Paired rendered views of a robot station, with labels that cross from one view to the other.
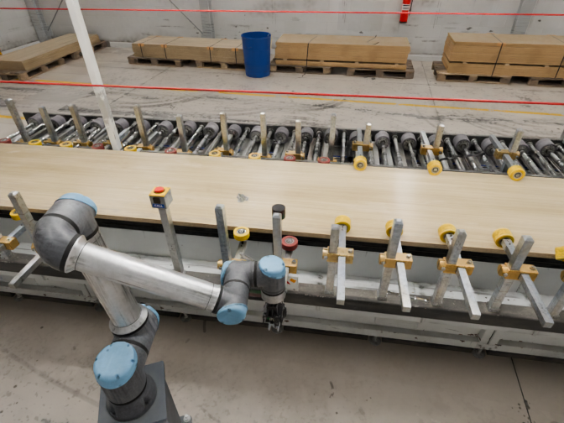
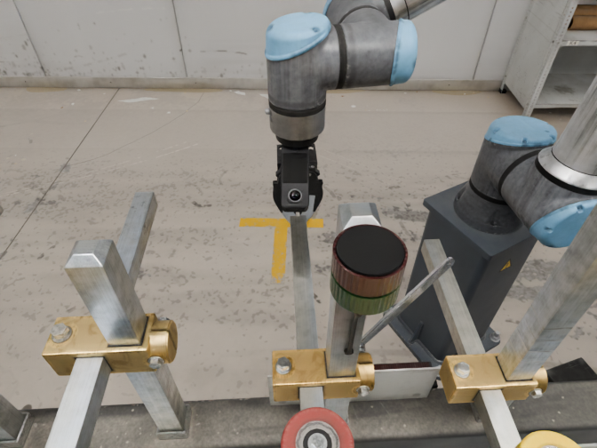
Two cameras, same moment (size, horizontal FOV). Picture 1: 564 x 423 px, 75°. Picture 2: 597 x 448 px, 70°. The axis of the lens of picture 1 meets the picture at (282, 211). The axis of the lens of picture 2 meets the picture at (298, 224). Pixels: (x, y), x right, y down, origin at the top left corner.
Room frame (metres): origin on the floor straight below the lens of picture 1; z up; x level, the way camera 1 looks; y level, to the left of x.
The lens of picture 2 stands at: (1.50, -0.09, 1.40)
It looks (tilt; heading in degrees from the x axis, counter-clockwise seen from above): 44 degrees down; 168
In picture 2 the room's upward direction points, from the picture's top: straight up
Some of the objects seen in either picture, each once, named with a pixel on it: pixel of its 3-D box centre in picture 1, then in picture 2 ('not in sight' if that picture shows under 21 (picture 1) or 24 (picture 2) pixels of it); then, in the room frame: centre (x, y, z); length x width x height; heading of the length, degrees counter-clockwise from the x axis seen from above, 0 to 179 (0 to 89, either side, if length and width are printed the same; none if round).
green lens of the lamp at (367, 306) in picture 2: not in sight; (365, 278); (1.28, 0.01, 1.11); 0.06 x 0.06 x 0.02
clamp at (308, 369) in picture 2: (283, 264); (322, 375); (1.24, 0.00, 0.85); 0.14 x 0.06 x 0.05; 81
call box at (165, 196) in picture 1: (161, 198); not in sight; (1.32, 0.53, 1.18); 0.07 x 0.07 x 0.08; 81
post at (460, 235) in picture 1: (446, 272); not in sight; (1.12, -0.72, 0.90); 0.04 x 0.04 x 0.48; 81
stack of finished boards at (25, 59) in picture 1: (50, 49); not in sight; (8.34, 4.88, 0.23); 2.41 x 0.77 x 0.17; 169
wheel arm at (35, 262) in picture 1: (43, 254); not in sight; (1.38, 1.22, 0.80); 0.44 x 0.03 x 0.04; 171
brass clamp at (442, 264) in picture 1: (454, 265); not in sight; (1.12, -0.74, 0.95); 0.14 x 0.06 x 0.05; 81
